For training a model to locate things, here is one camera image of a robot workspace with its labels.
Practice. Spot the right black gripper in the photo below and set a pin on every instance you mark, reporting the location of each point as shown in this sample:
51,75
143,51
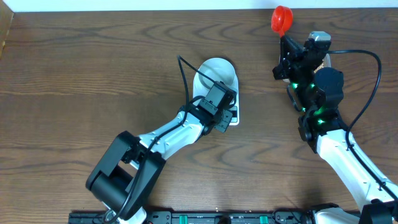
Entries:
291,55

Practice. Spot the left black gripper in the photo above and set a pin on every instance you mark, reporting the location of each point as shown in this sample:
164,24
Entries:
222,126

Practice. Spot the red plastic measuring scoop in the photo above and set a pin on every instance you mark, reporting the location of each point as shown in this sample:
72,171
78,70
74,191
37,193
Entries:
281,20

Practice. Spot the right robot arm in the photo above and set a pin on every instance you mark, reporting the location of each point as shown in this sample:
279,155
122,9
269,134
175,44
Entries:
315,92

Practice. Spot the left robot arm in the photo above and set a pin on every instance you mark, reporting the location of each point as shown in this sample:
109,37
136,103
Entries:
127,172

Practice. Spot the white digital kitchen scale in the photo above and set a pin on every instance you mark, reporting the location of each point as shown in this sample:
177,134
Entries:
201,87

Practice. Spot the grey round bowl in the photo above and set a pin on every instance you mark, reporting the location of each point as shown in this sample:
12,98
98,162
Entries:
219,69

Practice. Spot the soybeans in container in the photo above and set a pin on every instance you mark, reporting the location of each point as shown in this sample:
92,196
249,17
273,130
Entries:
322,65

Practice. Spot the clear plastic container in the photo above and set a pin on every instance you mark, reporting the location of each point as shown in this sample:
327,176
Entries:
327,60

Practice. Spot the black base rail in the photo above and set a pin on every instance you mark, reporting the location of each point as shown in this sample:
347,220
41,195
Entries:
279,216

